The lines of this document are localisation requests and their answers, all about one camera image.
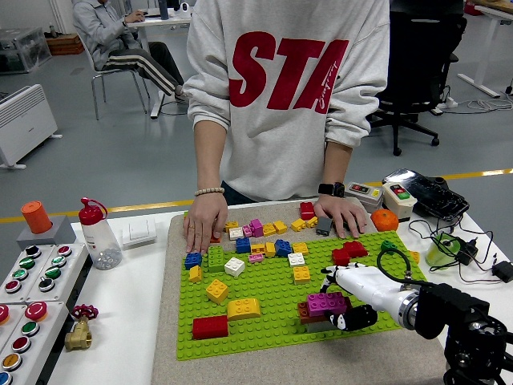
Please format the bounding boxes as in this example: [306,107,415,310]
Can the seated person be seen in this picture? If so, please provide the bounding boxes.
[71,0,189,101]

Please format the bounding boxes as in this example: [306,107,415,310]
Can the wooden crate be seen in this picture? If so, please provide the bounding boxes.
[46,34,84,56]

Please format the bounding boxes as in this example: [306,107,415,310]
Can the person's left hand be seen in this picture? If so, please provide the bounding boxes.
[313,195,369,239]

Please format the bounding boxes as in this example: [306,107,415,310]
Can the black plug adapter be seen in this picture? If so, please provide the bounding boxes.
[456,238,480,265]

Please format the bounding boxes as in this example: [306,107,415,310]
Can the white chair metal legs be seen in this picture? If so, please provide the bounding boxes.
[75,35,149,121]

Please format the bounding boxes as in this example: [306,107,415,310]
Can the clear bottle red cap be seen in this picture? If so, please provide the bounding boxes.
[78,197,123,271]

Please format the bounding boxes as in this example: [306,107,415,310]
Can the small black box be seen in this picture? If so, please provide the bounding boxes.
[491,260,513,284]

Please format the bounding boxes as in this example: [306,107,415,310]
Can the grey two-button switch box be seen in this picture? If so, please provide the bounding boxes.
[344,180,385,213]

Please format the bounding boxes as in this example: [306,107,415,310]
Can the white four-button control box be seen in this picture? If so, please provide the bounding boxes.
[24,242,90,304]
[0,244,55,304]

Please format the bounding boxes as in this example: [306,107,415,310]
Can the brown toy brick slab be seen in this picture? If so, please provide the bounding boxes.
[297,301,332,325]

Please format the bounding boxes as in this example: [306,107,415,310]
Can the green plastic cup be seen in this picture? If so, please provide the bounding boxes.
[424,234,462,268]

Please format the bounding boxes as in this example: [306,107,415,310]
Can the orange fruit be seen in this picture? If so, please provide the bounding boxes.
[370,208,400,233]

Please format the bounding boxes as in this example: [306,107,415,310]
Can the green studded baseplate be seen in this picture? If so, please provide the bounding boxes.
[176,231,428,361]

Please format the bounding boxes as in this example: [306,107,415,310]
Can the black smartwatch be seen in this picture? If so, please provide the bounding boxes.
[317,181,346,199]

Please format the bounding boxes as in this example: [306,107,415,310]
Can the white wall switch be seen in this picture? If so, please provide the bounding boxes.
[121,218,158,249]

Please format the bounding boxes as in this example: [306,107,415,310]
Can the black office chair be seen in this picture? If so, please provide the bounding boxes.
[370,7,468,157]

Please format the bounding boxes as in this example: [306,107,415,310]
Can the orange cylinder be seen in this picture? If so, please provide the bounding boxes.
[20,201,54,236]

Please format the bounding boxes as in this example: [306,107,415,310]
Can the thin black cord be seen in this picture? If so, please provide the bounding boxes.
[407,218,500,284]

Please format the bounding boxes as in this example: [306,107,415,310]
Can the white red-green button box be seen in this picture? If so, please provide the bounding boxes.
[381,180,418,222]

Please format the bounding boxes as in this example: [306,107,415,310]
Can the white desk with cables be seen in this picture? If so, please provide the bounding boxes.
[126,10,193,121]

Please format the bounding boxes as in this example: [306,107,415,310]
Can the grey-brown mat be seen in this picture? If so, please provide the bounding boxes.
[151,200,448,385]

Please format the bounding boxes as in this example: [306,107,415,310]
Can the person's right hand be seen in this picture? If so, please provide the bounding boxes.
[183,192,229,256]

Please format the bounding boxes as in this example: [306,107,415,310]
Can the white desk wooden top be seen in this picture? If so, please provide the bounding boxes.
[456,3,513,99]

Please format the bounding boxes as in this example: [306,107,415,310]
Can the tall lime toy brick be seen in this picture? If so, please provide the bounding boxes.
[208,245,226,274]

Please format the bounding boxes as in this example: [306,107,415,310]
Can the curved red toy brick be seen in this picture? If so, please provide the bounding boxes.
[343,240,369,258]

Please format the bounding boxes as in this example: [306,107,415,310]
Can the black handheld controller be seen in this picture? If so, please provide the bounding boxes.
[382,168,471,222]

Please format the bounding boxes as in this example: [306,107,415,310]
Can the white panel heater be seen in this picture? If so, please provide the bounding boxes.
[0,83,63,170]

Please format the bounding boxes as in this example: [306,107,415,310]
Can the white emergency-stop button box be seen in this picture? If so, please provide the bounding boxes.
[0,302,25,346]
[0,300,70,385]

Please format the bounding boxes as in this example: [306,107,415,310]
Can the large red toy brick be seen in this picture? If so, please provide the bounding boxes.
[192,314,229,341]

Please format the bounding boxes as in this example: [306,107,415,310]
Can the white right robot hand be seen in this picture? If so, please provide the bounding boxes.
[319,262,421,332]

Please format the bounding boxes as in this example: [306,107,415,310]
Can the clear storage crate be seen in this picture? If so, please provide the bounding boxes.
[0,26,53,75]

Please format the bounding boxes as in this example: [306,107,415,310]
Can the curved yellow toy brick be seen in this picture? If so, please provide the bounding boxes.
[226,298,261,322]

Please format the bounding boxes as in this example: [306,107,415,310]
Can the brass valve red handle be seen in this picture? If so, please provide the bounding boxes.
[63,303,99,353]

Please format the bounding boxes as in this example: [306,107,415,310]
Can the grey long toy brick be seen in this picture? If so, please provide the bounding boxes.
[306,318,333,333]

